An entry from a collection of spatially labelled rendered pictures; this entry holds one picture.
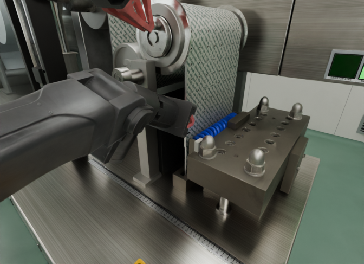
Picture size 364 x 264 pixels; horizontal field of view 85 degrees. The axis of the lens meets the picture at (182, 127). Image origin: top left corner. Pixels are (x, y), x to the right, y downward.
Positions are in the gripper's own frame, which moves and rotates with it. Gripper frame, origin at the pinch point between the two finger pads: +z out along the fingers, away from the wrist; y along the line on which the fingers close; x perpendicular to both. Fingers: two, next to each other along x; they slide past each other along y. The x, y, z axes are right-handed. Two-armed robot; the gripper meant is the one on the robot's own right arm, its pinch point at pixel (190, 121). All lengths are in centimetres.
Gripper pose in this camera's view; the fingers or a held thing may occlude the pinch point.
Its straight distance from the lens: 45.8
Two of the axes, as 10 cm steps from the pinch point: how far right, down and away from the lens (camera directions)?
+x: 3.1, -9.5, -0.4
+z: 5.4, 1.5, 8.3
